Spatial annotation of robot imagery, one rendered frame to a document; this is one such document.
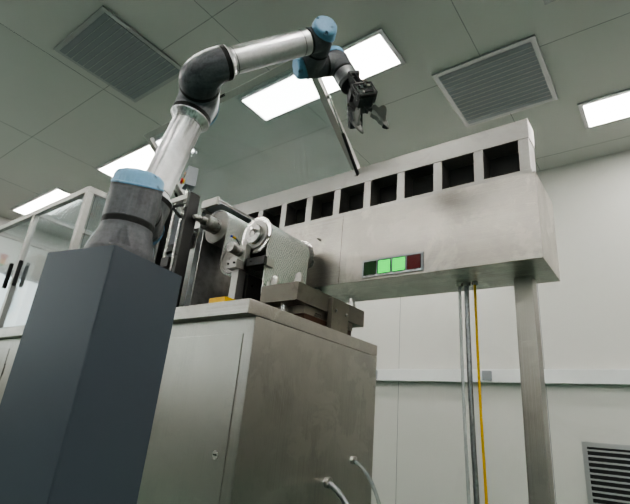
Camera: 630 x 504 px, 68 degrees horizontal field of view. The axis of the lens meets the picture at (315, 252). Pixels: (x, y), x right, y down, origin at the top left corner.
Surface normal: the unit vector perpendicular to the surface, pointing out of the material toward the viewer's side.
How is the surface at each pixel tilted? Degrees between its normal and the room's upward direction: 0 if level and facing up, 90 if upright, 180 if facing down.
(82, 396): 90
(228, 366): 90
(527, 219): 90
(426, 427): 90
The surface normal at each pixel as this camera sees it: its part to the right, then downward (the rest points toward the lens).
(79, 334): -0.42, -0.36
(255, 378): 0.80, -0.15
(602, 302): -0.60, -0.33
